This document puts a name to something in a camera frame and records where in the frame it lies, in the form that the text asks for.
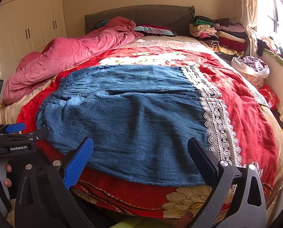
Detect pile of folded clothes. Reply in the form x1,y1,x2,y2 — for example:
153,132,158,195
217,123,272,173
189,16,249,56

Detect red floral bedspread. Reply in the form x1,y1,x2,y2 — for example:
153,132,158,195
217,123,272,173
0,36,283,218

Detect cream curtain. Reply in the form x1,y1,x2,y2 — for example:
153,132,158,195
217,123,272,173
241,0,257,56

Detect red packet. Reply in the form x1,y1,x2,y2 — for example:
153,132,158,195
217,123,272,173
259,85,279,111

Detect cream wardrobe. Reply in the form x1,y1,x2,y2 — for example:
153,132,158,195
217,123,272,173
0,0,67,80

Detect bag of light clothes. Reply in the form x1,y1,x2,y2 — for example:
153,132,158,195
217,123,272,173
231,56,270,89

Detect colourful patterned pillow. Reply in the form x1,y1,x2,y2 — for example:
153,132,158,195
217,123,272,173
134,24,176,37

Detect person's left hand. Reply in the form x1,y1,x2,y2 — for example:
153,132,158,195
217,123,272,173
3,163,13,188

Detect pink quilt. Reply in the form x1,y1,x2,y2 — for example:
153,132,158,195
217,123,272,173
2,17,143,105

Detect window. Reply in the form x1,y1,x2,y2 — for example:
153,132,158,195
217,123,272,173
257,0,283,46

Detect dark green padded headboard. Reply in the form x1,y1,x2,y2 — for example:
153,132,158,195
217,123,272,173
84,5,196,36

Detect blue denim lace-trimmed pants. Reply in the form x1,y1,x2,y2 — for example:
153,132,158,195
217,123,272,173
36,65,242,187

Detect cluttered windowsill items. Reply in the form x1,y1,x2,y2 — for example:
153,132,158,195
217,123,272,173
256,36,283,59

